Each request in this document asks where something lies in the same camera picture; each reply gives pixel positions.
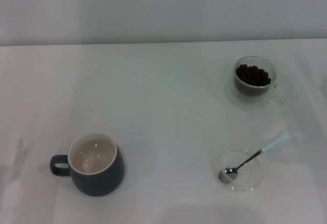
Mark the dark grey mug white inside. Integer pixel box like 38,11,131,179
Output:
50,132,126,197

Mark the steel spoon light blue handle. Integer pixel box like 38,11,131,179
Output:
218,130,291,184

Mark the coffee beans pile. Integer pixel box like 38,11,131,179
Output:
235,64,271,86

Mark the clear glass saucer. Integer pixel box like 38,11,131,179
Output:
214,149,264,194
224,80,282,110

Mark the clear glass cup with handle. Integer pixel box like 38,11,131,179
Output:
232,56,286,106

